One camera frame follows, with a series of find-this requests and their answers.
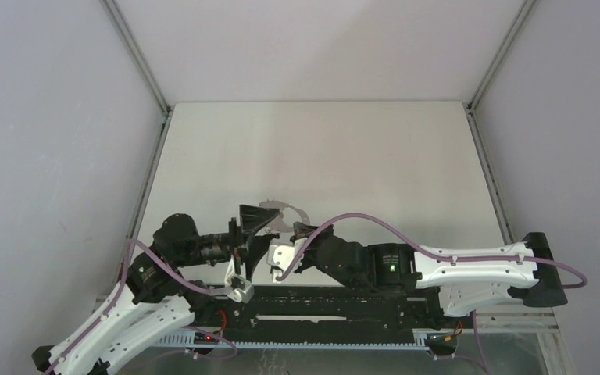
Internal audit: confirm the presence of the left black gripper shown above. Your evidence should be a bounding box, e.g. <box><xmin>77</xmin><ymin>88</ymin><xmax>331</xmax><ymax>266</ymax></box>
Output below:
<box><xmin>177</xmin><ymin>204</ymin><xmax>281</xmax><ymax>280</ymax></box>

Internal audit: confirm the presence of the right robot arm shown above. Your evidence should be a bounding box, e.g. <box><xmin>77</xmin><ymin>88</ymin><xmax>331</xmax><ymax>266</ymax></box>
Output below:
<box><xmin>272</xmin><ymin>222</ymin><xmax>568</xmax><ymax>327</ymax></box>

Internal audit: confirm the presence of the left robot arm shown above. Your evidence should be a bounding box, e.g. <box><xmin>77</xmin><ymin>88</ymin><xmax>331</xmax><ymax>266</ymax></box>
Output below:
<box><xmin>31</xmin><ymin>205</ymin><xmax>280</xmax><ymax>374</ymax></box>

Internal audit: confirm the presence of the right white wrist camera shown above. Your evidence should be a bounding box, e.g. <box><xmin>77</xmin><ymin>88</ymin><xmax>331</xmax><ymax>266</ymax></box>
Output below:
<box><xmin>266</xmin><ymin>238</ymin><xmax>306</xmax><ymax>284</ymax></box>

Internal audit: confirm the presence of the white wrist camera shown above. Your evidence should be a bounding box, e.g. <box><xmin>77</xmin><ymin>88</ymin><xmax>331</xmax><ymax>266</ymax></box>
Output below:
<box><xmin>266</xmin><ymin>238</ymin><xmax>306</xmax><ymax>284</ymax></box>
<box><xmin>224</xmin><ymin>256</ymin><xmax>254</xmax><ymax>304</ymax></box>

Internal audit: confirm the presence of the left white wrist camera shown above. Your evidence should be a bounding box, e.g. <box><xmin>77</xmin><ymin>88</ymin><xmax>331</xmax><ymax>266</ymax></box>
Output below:
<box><xmin>224</xmin><ymin>256</ymin><xmax>254</xmax><ymax>304</ymax></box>

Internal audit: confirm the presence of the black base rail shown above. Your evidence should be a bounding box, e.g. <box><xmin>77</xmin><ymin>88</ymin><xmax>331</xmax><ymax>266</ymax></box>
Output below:
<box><xmin>194</xmin><ymin>285</ymin><xmax>473</xmax><ymax>344</ymax></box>

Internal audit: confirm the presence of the white cable duct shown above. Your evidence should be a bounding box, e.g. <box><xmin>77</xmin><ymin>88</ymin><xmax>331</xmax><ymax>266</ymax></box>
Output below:
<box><xmin>152</xmin><ymin>330</ymin><xmax>429</xmax><ymax>351</ymax></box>

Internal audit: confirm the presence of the left aluminium frame post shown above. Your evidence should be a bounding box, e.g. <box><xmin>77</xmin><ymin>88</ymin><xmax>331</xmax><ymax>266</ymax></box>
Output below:
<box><xmin>100</xmin><ymin>0</ymin><xmax>172</xmax><ymax>116</ymax></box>

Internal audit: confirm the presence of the aluminium frame post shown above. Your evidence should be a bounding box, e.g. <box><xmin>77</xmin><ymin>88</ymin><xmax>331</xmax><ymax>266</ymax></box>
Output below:
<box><xmin>100</xmin><ymin>0</ymin><xmax>172</xmax><ymax>116</ymax></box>
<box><xmin>467</xmin><ymin>0</ymin><xmax>539</xmax><ymax>113</ymax></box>

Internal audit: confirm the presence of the right aluminium frame post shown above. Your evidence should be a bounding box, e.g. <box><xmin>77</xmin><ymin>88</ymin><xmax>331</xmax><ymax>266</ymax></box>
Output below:
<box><xmin>467</xmin><ymin>0</ymin><xmax>539</xmax><ymax>113</ymax></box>

